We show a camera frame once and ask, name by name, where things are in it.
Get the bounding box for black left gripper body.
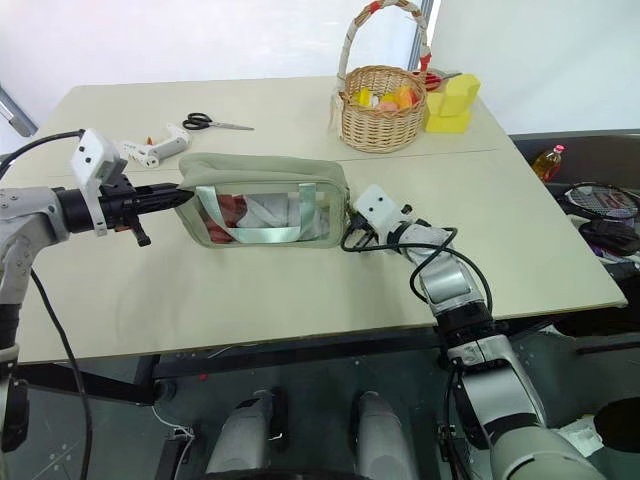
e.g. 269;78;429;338
97;178;153;248

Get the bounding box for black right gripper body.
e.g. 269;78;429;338
348;213;396;248

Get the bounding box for green pouch with clear window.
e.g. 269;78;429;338
172;152;358;250

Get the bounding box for white glue gun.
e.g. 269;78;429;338
116;121;193;170

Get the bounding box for red packet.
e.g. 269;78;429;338
205;193;252;245

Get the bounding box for white crumpled cloth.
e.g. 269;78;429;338
238;193;329;242

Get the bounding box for orange toy piece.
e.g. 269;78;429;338
393;85;420;108

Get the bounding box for flat yellow foam block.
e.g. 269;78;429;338
424;109;474;136

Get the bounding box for small yellow foam block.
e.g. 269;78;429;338
425;91;450;120

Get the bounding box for large yellow foam block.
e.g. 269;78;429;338
443;71;483;117

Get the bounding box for cooking oil bottle red cap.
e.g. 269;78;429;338
530;143;567;183

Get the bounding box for grey rounded shape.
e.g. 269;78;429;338
205;388;275;477
353;390;420;480

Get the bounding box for badminton racket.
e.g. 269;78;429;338
556;181;640;222

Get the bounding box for black rounded object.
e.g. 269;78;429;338
578;218;635;255

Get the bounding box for black storage crate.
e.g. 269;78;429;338
507;129;640;337

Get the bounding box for white crumpled paper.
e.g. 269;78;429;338
556;412;607;457

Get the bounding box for black round bin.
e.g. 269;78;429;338
593;396;640;457

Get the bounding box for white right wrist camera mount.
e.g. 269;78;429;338
353;183;414;237

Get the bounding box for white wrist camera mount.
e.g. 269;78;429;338
353;183;414;237
69;128;129;237

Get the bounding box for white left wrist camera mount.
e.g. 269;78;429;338
69;128;129;237

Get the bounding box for black handled scissors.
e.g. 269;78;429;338
181;112;256;133

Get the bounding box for wicker basket with handle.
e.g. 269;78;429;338
327;0;433;154

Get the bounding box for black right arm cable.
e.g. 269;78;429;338
340;225;497;480

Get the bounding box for grey metal bracket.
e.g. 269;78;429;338
0;81;40;140

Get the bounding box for red handled scissors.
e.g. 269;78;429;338
411;69;464;95

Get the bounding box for black table frame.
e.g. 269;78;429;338
13;319;556;407

